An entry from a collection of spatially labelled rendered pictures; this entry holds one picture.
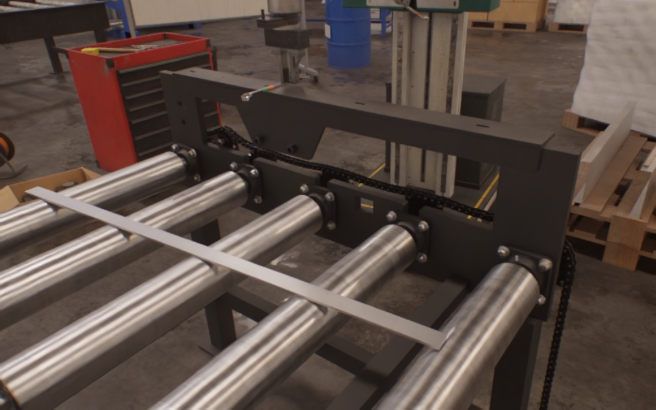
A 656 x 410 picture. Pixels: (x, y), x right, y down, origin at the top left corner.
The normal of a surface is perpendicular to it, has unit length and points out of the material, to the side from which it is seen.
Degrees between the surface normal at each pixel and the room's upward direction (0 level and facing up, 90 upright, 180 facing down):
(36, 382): 53
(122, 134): 90
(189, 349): 0
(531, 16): 90
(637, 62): 103
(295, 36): 90
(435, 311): 0
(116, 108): 90
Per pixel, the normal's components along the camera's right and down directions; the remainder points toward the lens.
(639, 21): -0.83, 0.20
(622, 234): -0.59, 0.39
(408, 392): -0.15, -0.91
